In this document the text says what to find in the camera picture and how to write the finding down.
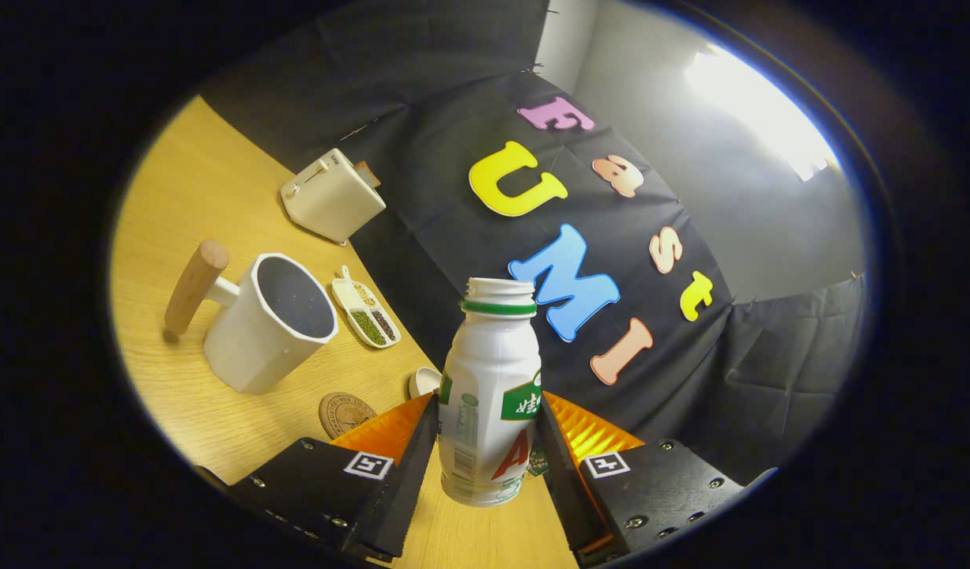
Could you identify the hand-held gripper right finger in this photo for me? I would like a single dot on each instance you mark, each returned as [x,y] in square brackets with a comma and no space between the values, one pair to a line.
[564,490]

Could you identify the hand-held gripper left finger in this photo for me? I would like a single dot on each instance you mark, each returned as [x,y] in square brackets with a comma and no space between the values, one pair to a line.
[412,482]

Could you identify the round wooden coaster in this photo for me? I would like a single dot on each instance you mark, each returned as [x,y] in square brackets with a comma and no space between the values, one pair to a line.
[346,415]

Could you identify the white juice bottle green label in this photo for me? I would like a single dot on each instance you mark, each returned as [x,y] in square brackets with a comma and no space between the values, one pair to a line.
[484,379]

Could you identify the white round plate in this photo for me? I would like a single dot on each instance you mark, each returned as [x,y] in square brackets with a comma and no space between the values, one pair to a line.
[423,383]

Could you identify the white divided dish of beans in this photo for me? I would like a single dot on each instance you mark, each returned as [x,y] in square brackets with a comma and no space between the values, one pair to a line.
[366,320]

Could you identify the cream toaster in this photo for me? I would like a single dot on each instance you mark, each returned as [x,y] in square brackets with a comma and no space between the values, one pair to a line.
[330,201]

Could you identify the toast slice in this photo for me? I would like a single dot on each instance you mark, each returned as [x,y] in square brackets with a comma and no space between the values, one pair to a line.
[367,174]

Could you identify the wooden table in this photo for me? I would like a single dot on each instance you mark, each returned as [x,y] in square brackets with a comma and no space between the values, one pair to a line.
[184,190]

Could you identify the bright ceiling light panel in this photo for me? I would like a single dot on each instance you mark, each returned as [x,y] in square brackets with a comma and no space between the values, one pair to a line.
[761,111]

